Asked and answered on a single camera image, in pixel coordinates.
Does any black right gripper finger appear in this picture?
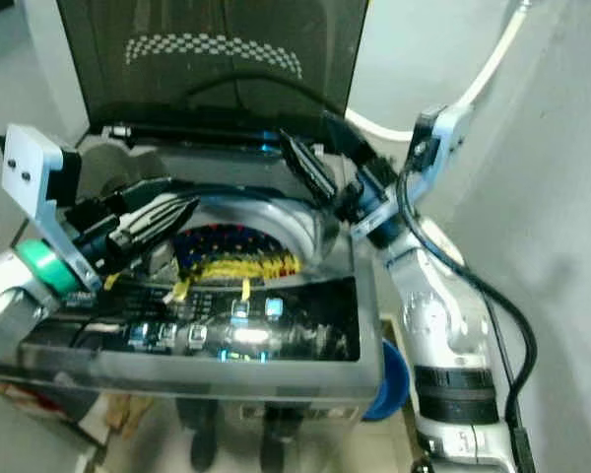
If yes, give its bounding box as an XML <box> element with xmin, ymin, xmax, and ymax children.
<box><xmin>322</xmin><ymin>109</ymin><xmax>381</xmax><ymax>167</ymax></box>
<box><xmin>280</xmin><ymin>131</ymin><xmax>344</xmax><ymax>210</ymax></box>

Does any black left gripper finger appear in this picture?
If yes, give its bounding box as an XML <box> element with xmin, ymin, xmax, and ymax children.
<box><xmin>114</xmin><ymin>191</ymin><xmax>201</xmax><ymax>261</ymax></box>
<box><xmin>123</xmin><ymin>176</ymin><xmax>176</xmax><ymax>205</ymax></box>

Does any grey top-load washing machine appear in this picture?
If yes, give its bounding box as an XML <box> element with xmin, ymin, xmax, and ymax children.
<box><xmin>0</xmin><ymin>126</ymin><xmax>387</xmax><ymax>427</ymax></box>

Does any silver washer drum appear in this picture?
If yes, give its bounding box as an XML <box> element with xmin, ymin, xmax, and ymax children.
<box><xmin>172</xmin><ymin>191</ymin><xmax>324</xmax><ymax>279</ymax></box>

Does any colourful patterned garment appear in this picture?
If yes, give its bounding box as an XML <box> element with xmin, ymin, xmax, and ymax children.
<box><xmin>172</xmin><ymin>225</ymin><xmax>302</xmax><ymax>283</ymax></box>

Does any dark smoked washer lid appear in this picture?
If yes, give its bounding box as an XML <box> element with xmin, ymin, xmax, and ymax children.
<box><xmin>56</xmin><ymin>0</ymin><xmax>370</xmax><ymax>137</ymax></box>

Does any black washer control panel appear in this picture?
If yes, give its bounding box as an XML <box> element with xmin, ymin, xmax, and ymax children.
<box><xmin>18</xmin><ymin>276</ymin><xmax>362</xmax><ymax>365</ymax></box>

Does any red printed washer sticker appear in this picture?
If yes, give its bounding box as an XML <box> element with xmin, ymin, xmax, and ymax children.
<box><xmin>0</xmin><ymin>380</ymin><xmax>141</xmax><ymax>441</ymax></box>

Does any blue plastic basin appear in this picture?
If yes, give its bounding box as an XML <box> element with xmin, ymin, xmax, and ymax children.
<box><xmin>362</xmin><ymin>339</ymin><xmax>412</xmax><ymax>423</ymax></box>

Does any black left robot leg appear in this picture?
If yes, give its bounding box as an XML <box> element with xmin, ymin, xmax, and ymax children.
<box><xmin>180</xmin><ymin>398</ymin><xmax>220</xmax><ymax>466</ymax></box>

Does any black robot leg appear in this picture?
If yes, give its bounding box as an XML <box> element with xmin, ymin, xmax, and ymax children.
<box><xmin>180</xmin><ymin>398</ymin><xmax>220</xmax><ymax>466</ymax></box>
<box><xmin>258</xmin><ymin>402</ymin><xmax>298</xmax><ymax>473</ymax></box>

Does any black right robot leg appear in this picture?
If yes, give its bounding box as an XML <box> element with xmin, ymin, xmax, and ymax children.
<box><xmin>258</xmin><ymin>402</ymin><xmax>298</xmax><ymax>473</ymax></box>

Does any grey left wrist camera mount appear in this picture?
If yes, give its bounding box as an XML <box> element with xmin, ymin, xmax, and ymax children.
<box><xmin>4</xmin><ymin>123</ymin><xmax>101</xmax><ymax>294</ymax></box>

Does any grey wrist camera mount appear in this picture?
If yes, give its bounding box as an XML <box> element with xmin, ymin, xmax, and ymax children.
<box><xmin>349</xmin><ymin>103</ymin><xmax>475</xmax><ymax>239</ymax></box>
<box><xmin>4</xmin><ymin>123</ymin><xmax>101</xmax><ymax>294</ymax></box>

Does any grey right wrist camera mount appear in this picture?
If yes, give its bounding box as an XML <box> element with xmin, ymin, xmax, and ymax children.
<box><xmin>349</xmin><ymin>103</ymin><xmax>475</xmax><ymax>239</ymax></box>

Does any white water hose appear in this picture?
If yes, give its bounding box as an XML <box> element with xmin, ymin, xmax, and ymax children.
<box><xmin>345</xmin><ymin>0</ymin><xmax>533</xmax><ymax>142</ymax></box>

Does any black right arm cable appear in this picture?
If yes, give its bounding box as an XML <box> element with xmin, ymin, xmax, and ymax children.
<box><xmin>396</xmin><ymin>166</ymin><xmax>539</xmax><ymax>472</ymax></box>

